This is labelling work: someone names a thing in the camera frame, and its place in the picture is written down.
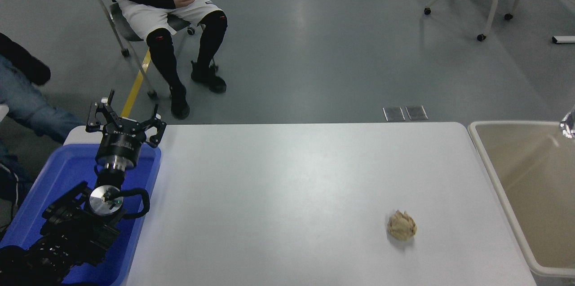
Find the person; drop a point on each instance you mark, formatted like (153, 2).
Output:
(27, 111)

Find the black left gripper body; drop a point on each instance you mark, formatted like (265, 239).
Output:
(119, 145)

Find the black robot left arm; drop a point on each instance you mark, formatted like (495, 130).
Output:
(76, 234)

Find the crumpled tan paper ball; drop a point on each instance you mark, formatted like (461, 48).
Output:
(402, 226)

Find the white frame chair grey seat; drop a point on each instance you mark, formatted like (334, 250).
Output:
(120, 25)

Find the person seated on chair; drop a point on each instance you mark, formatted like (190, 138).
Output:
(148, 16)

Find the white floor bar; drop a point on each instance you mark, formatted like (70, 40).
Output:
(565, 39)

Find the seated person's right hand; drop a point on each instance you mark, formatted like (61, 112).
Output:
(184, 2)

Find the white rounded object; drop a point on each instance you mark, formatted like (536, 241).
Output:
(3, 112)

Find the silver foil tray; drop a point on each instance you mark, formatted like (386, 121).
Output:
(568, 126)

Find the large pale bin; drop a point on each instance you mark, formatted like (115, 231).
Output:
(530, 178)

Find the blue plastic tray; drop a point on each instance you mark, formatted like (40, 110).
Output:
(67, 167)

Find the metal floor plate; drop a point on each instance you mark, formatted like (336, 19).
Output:
(394, 114)
(417, 112)

